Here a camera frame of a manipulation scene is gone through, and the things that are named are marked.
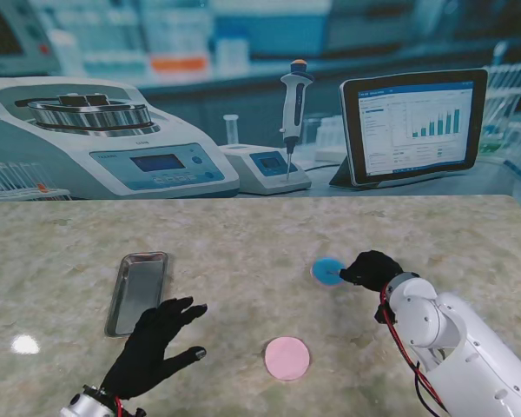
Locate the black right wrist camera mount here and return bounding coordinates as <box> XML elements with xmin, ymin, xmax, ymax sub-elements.
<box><xmin>374</xmin><ymin>303</ymin><xmax>394</xmax><ymax>325</ymax></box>

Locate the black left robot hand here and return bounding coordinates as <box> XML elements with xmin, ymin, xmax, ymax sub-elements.
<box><xmin>100</xmin><ymin>296</ymin><xmax>208</xmax><ymax>400</ymax></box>

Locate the blue round filter paper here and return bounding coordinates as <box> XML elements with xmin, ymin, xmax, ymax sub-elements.
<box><xmin>312</xmin><ymin>256</ymin><xmax>347</xmax><ymax>286</ymax></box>

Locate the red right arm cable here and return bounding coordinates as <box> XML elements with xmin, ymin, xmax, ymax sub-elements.
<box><xmin>381</xmin><ymin>281</ymin><xmax>451</xmax><ymax>414</ymax></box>

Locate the pink culture dish lid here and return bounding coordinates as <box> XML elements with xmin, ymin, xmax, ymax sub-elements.
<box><xmin>263</xmin><ymin>334</ymin><xmax>313</xmax><ymax>382</ymax></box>

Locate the stainless steel tray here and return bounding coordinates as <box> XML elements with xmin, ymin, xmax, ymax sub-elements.
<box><xmin>103</xmin><ymin>251</ymin><xmax>170</xmax><ymax>338</ymax></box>

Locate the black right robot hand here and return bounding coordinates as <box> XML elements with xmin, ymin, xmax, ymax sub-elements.
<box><xmin>338</xmin><ymin>250</ymin><xmax>405</xmax><ymax>295</ymax></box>

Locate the printed laboratory backdrop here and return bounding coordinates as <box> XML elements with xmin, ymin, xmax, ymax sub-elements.
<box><xmin>0</xmin><ymin>0</ymin><xmax>521</xmax><ymax>205</ymax></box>

